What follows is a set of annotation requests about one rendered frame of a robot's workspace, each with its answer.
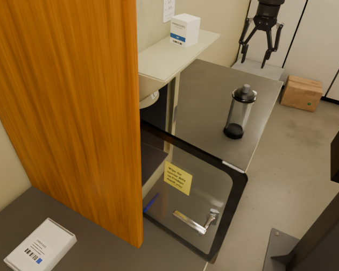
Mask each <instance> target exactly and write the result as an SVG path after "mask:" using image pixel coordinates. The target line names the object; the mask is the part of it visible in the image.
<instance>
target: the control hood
mask: <svg viewBox="0 0 339 271"><path fill-rule="evenodd" d="M220 37H221V35H220V34H218V33H214V32H209V31H205V30H200V29H199V37H198V42H197V44H194V45H191V46H189V47H186V48H183V47H181V46H178V45H176V44H173V43H171V42H170V35H169V36H167V37H165V38H164V39H162V40H161V41H159V42H157V43H156V44H154V45H152V46H150V47H149V48H147V49H145V50H144V51H142V52H140V53H139V54H138V79H139V102H141V101H142V100H144V99H145V98H147V97H149V96H150V95H151V94H153V93H154V92H156V91H157V90H159V89H160V88H162V87H164V86H165V85H166V84H167V83H168V82H169V81H171V80H172V79H173V78H174V77H176V76H177V75H178V74H179V73H180V72H181V71H183V70H184V69H185V68H186V67H187V66H188V65H189V64H191V63H192V62H193V61H194V60H195V59H197V58H198V57H199V56H200V55H201V54H202V53H203V52H205V51H206V50H207V49H208V48H209V47H210V46H212V45H213V44H214V43H215V42H217V41H218V40H219V39H220Z"/></svg>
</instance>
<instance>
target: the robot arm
mask: <svg viewBox="0 0 339 271"><path fill-rule="evenodd" d="M258 1H259V3H258V7H257V12H256V15H255V16H254V17H250V16H248V17H247V18H246V20H245V26H244V29H243V32H242V35H241V37H240V39H239V44H242V51H241V54H243V56H242V60H241V63H243V62H244V61H245V57H246V53H247V50H248V46H249V45H248V44H247V43H248V42H249V40H250V39H251V38H252V36H253V35H254V34H255V32H256V31H257V30H262V31H265V32H266V35H267V45H268V49H267V51H266V53H265V56H264V59H263V63H262V66H261V69H263V67H264V66H265V62H266V60H269V58H270V56H271V53H272V52H276V51H277V50H278V46H279V40H280V34H281V29H282V28H283V26H284V23H279V22H277V16H278V13H279V10H280V6H281V5H282V4H284V2H285V0H258ZM252 21H254V24H255V27H254V29H253V30H252V32H251V33H250V35H249V36H248V37H247V39H246V40H245V41H244V38H245V35H246V33H247V30H248V28H249V25H250V23H252ZM274 25H276V26H277V27H276V29H277V33H276V39H275V43H274V47H273V46H272V34H271V32H272V30H271V28H272V27H273V26H274Z"/></svg>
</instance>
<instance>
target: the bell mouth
mask: <svg viewBox="0 0 339 271"><path fill-rule="evenodd" d="M158 98H159V91H158V90H157V91H156V92H154V93H153V94H151V95H150V96H149V97H148V98H146V99H145V100H144V101H142V102H141V103H140V104H139V109H142V108H145V107H148V106H150V105H152V104H153V103H155V102H156V101H157V99H158Z"/></svg>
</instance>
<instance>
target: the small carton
mask: <svg viewBox="0 0 339 271"><path fill-rule="evenodd" d="M200 20H201V18H199V17H196V16H192V15H189V14H186V13H183V14H180V15H177V16H173V17H171V32H170V42H171V43H173V44H176V45H178V46H181V47H183V48H186V47H189V46H191V45H194V44H197V42H198V37H199V28H200Z"/></svg>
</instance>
